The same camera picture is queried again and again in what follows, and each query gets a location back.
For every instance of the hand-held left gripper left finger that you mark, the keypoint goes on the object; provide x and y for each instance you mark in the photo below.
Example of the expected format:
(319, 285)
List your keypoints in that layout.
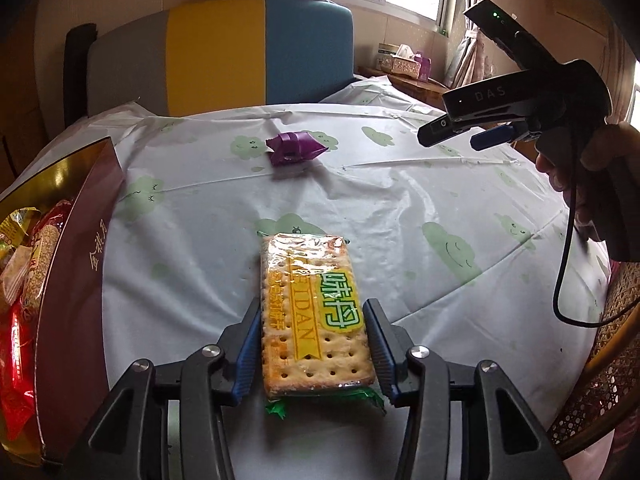
(247, 355)

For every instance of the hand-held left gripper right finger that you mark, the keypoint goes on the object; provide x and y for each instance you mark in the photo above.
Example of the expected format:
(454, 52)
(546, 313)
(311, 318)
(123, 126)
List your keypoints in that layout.
(377, 355)

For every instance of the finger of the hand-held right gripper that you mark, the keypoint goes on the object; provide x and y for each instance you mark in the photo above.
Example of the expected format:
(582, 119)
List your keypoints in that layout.
(492, 137)
(440, 130)

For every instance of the cracker packet green ends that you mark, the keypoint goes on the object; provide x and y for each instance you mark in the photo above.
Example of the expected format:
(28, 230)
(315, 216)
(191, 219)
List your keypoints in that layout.
(310, 310)

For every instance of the purple snack packet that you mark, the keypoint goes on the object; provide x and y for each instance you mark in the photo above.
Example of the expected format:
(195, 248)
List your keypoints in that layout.
(295, 147)

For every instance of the gold tin box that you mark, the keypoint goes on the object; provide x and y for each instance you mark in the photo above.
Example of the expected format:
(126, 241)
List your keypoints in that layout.
(75, 285)

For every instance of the rice bar packet red ends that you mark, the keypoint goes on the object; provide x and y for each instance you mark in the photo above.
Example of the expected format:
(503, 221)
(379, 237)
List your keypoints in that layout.
(42, 265)

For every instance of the red foil snack packet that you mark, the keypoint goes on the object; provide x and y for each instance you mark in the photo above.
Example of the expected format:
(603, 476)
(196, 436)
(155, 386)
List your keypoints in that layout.
(17, 360)

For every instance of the yellow clear seed packet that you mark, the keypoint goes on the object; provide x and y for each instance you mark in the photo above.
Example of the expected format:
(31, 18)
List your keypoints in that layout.
(20, 230)

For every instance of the person's right hand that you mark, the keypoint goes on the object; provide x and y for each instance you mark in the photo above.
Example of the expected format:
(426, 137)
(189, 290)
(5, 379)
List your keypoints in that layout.
(610, 145)

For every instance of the wooden side table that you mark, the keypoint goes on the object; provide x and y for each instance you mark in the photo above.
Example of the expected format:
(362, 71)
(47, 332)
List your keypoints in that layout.
(415, 91)

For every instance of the small purple box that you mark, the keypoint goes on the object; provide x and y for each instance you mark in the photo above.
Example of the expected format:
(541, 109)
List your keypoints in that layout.
(424, 67)

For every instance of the patterned tissue box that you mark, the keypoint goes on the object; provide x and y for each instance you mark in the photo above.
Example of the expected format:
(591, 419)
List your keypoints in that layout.
(406, 65)

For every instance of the hanging cream curtain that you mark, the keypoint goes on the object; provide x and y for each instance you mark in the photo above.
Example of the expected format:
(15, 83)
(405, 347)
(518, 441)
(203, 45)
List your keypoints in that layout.
(485, 55)

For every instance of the small white box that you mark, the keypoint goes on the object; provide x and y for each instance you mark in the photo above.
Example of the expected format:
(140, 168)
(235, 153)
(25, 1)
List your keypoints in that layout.
(385, 57)

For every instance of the wicker chair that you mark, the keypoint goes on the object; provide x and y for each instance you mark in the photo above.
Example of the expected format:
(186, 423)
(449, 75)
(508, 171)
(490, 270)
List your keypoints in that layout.
(600, 385)

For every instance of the grey yellow blue chair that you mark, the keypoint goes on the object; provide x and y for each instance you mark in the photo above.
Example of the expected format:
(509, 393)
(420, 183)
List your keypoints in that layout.
(215, 50)

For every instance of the black rolled mat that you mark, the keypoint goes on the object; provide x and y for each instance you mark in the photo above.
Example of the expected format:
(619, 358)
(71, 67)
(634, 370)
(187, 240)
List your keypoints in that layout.
(77, 70)

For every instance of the wooden wardrobe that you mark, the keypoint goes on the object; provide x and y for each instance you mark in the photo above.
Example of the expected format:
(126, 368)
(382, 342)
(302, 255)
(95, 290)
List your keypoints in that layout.
(30, 85)

